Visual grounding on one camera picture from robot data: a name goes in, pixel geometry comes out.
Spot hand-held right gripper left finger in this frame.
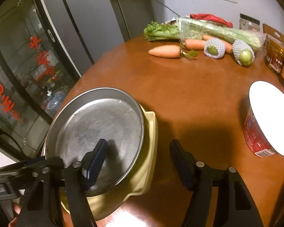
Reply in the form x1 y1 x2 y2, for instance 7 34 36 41
15 138 108 227

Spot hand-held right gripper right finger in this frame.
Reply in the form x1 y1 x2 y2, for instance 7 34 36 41
170 139 264 227

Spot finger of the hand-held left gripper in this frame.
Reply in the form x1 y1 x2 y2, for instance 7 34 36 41
20 156 65 171
0 167 36 183

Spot round metal plate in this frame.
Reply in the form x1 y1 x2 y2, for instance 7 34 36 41
45 87 145 197

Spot yellow shell-shaped plate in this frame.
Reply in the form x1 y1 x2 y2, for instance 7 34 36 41
59 104 158 221

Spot red paper bowl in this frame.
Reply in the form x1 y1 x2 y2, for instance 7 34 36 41
243 81 284 158

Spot person's left hand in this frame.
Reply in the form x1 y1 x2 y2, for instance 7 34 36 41
8 203 23 227

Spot blue water jug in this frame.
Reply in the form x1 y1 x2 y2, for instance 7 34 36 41
46 91 67 115

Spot glass door cabinet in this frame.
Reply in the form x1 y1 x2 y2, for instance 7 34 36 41
0 0 95 163

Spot carrot with green stem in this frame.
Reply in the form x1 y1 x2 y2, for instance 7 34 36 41
148 45 181 58

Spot green fruit in foam net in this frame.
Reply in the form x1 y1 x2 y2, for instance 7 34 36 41
204 38 226 59
232 39 255 67

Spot celery in plastic bag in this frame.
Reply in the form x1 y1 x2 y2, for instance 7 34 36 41
144 16 267 52

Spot sauce jar with yellow lid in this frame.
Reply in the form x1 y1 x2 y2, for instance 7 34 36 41
264 39 284 75

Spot grey refrigerator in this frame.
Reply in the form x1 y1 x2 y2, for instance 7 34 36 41
34 0 154 76

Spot red snack bag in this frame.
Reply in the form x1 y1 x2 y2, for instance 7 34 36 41
190 13 233 27

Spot glass jar with black lid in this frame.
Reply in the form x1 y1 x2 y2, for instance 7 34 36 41
239 13 261 32

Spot wooden chair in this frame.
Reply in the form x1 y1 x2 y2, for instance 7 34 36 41
262 24 284 48

